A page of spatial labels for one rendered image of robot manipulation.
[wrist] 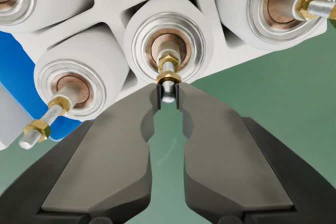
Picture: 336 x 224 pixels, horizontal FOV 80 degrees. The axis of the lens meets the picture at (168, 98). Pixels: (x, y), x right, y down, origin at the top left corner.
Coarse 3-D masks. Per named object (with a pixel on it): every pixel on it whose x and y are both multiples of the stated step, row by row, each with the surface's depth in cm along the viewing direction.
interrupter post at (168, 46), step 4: (168, 40) 20; (160, 44) 20; (164, 44) 19; (168, 44) 19; (172, 44) 19; (176, 44) 20; (160, 48) 19; (164, 48) 18; (168, 48) 18; (172, 48) 18; (176, 48) 19; (160, 52) 18; (164, 52) 18; (168, 52) 18; (172, 52) 18; (176, 52) 18; (160, 56) 18; (176, 56) 18; (156, 60) 18
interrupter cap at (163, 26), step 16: (160, 16) 19; (176, 16) 19; (144, 32) 20; (160, 32) 20; (176, 32) 20; (192, 32) 20; (144, 48) 20; (192, 48) 20; (144, 64) 21; (192, 64) 21
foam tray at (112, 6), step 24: (96, 0) 25; (120, 0) 25; (144, 0) 35; (192, 0) 34; (72, 24) 26; (120, 24) 26; (216, 24) 26; (24, 48) 28; (48, 48) 29; (216, 48) 28; (240, 48) 28; (120, 96) 32
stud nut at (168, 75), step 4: (164, 72) 14; (168, 72) 13; (172, 72) 14; (156, 76) 14; (160, 76) 14; (164, 76) 13; (168, 76) 13; (172, 76) 13; (176, 76) 14; (180, 76) 14; (156, 80) 13; (160, 80) 13; (164, 80) 13; (168, 80) 13; (172, 80) 13; (176, 80) 13; (180, 80) 13; (160, 84) 14
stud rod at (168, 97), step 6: (162, 66) 17; (168, 66) 16; (174, 72) 16; (162, 84) 13; (168, 84) 13; (174, 84) 13; (162, 90) 13; (168, 90) 12; (174, 90) 13; (162, 96) 12; (168, 96) 12; (174, 96) 12; (168, 102) 13
